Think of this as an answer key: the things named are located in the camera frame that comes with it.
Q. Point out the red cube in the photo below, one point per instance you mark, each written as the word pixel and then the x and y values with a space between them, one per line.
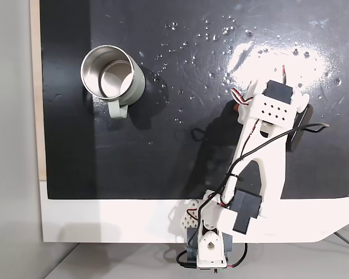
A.
pixel 236 107

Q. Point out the black glossy mat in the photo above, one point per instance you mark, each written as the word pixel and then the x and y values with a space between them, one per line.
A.
pixel 163 145

